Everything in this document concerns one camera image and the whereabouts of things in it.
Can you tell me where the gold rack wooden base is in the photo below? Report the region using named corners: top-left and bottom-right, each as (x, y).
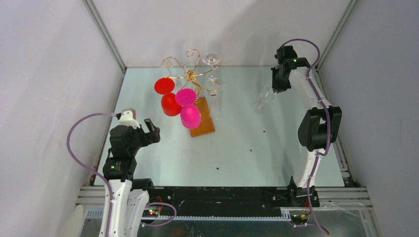
top-left (164, 48), bottom-right (220, 138)

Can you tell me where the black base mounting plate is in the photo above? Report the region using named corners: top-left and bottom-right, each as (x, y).
top-left (150, 186), bottom-right (320, 218)

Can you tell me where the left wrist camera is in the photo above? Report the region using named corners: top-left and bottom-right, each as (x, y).
top-left (116, 108), bottom-right (141, 129)

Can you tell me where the pink wine glass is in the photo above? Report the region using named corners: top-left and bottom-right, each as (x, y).
top-left (175, 88), bottom-right (202, 129)

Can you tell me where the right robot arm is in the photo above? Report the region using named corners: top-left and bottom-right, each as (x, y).
top-left (271, 44), bottom-right (342, 207)

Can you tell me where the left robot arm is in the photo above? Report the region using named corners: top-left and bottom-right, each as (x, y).
top-left (100, 118), bottom-right (160, 237)

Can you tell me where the red wine glass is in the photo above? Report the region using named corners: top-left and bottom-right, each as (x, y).
top-left (154, 78), bottom-right (181, 117)

